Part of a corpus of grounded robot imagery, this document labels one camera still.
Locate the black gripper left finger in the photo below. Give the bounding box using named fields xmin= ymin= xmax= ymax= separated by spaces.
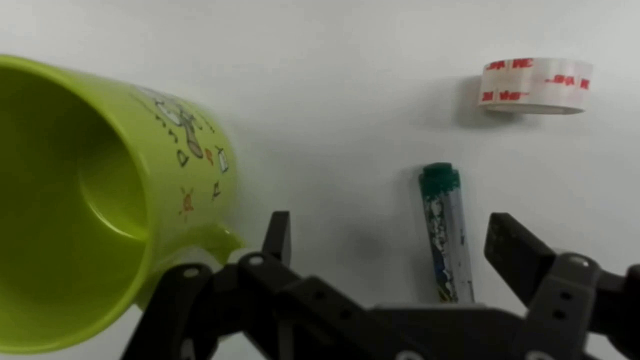
xmin=120 ymin=210 xmax=404 ymax=360

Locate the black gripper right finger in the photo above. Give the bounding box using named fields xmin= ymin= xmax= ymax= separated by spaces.
xmin=483 ymin=212 xmax=640 ymax=360

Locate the white tape roll red print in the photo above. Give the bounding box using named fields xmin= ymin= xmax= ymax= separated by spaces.
xmin=479 ymin=57 xmax=596 ymax=117

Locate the green printed cup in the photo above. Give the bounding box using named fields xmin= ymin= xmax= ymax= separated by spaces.
xmin=0 ymin=52 xmax=249 ymax=357

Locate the green capped marker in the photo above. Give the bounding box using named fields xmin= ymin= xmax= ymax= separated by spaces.
xmin=417 ymin=161 xmax=477 ymax=306

